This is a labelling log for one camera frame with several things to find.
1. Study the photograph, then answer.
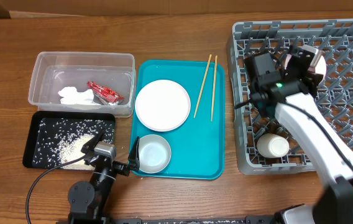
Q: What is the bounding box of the white rice pile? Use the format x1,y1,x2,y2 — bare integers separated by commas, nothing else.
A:
33,119,115,170

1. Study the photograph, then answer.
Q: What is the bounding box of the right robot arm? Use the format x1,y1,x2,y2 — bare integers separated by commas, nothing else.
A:
244,45,353,224

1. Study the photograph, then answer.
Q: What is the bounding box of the clear plastic bin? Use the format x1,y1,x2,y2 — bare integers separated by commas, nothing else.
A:
28,52,136,118

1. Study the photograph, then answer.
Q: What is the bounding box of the red snack wrapper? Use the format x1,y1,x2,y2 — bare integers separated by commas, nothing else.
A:
87,82,124,105

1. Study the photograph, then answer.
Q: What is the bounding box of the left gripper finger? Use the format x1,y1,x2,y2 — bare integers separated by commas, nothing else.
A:
128,137,140,171
81,131,104,153

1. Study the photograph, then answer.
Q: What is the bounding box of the white round plate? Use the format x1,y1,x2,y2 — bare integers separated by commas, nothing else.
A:
135,80,191,132

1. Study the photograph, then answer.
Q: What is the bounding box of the black plastic tray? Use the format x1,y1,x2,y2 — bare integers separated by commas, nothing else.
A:
22,111,116,168

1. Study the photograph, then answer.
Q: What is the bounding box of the white tissue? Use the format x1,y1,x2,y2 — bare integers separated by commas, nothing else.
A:
58,86,95,105

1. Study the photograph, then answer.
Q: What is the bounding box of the teal plastic serving tray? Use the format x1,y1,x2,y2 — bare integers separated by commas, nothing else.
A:
136,60,225,180

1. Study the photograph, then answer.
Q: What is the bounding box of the white cup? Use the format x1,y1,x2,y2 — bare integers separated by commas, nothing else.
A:
257,133,290,158

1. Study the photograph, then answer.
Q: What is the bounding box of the grey metal bowl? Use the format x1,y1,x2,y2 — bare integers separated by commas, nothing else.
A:
139,134,172,174

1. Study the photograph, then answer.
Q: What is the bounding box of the wooden chopstick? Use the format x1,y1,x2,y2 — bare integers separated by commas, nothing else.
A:
194,54,212,118
211,55,218,122

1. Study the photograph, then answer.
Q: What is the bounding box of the grey dishwasher rack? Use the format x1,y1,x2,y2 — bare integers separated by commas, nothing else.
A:
227,19,353,175

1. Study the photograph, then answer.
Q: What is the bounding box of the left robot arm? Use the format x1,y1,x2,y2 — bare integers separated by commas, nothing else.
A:
68,132,140,223

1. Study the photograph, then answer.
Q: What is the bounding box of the white shallow bowl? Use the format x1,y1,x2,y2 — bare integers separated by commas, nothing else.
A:
283,49,326,81

